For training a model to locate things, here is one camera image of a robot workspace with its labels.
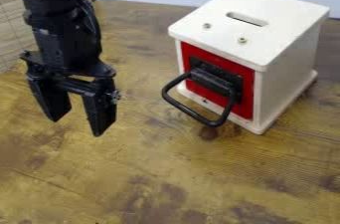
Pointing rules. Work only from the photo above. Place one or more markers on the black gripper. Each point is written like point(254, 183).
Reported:
point(67, 65)

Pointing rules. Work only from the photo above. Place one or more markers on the black metal drawer handle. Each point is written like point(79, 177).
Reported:
point(208, 85)

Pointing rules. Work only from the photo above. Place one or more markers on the red drawer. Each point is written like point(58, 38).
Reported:
point(243, 108)

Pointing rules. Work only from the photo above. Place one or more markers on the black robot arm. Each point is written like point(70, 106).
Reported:
point(66, 66)

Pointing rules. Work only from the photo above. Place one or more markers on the white wooden box cabinet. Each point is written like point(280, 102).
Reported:
point(267, 35)

